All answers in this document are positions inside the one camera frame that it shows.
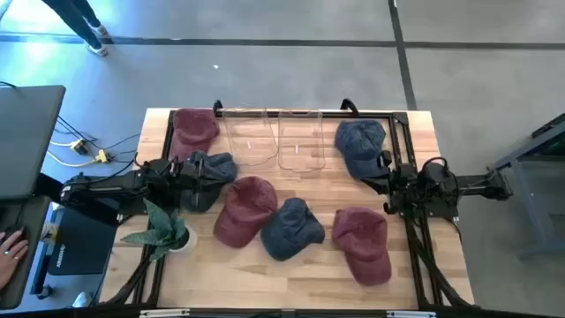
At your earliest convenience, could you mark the black diagonal beam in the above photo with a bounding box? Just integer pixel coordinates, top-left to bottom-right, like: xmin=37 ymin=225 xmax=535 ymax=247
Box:
xmin=34 ymin=173 xmax=121 ymax=227

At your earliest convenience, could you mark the black computer case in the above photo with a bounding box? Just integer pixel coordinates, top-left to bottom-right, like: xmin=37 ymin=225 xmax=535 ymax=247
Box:
xmin=47 ymin=207 xmax=119 ymax=276

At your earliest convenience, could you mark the silver bracket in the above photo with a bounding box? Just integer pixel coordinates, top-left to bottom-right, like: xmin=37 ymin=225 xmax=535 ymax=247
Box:
xmin=387 ymin=310 xmax=438 ymax=318
xmin=139 ymin=308 xmax=191 ymax=318

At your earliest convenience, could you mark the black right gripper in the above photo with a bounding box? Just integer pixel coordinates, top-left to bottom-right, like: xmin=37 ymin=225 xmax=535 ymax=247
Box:
xmin=359 ymin=149 xmax=410 ymax=216

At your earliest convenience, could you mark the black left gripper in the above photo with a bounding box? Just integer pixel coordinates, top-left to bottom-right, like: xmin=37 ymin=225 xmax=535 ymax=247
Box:
xmin=177 ymin=155 xmax=231 ymax=190

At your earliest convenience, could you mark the green leafy plant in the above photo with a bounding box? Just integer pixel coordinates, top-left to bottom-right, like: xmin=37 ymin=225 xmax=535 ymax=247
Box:
xmin=119 ymin=197 xmax=189 ymax=261

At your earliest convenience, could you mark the person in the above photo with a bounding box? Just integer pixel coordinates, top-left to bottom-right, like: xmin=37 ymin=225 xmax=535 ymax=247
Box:
xmin=41 ymin=0 xmax=111 ymax=57

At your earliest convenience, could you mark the blue denim baseball cap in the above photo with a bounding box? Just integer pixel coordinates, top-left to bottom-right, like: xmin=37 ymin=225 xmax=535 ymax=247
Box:
xmin=260 ymin=197 xmax=327 ymax=261
xmin=334 ymin=118 xmax=389 ymax=180
xmin=179 ymin=149 xmax=238 ymax=214

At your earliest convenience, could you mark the black aluminium rig frame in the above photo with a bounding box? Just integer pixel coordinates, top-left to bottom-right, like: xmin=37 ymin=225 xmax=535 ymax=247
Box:
xmin=103 ymin=108 xmax=476 ymax=310

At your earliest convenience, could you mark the maroon baseball cap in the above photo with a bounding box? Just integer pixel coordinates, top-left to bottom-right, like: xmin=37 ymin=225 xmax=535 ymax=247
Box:
xmin=169 ymin=108 xmax=221 ymax=163
xmin=331 ymin=207 xmax=393 ymax=287
xmin=213 ymin=175 xmax=279 ymax=249

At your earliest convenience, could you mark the white floor cable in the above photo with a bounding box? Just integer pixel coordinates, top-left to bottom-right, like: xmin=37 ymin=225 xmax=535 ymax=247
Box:
xmin=47 ymin=140 xmax=105 ymax=169

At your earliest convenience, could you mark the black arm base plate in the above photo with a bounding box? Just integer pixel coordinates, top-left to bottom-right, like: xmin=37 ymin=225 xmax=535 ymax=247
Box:
xmin=396 ymin=193 xmax=460 ymax=220

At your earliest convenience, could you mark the clear plastic bin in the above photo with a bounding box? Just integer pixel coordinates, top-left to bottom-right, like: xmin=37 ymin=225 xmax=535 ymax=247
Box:
xmin=222 ymin=107 xmax=280 ymax=168
xmin=276 ymin=109 xmax=328 ymax=174

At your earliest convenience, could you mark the blue-grey metal table frame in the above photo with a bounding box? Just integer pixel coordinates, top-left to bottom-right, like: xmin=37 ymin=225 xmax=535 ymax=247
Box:
xmin=487 ymin=112 xmax=565 ymax=261

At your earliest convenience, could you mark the dark grey desk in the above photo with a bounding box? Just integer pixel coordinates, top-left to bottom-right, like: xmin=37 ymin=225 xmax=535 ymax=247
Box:
xmin=0 ymin=196 xmax=53 ymax=310

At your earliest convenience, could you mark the white plant pot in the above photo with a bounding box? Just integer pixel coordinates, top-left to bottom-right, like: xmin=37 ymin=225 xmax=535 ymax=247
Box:
xmin=169 ymin=224 xmax=199 ymax=255

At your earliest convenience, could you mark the person's hand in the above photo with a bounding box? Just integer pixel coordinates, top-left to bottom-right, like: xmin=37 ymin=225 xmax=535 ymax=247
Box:
xmin=0 ymin=228 xmax=30 ymax=292

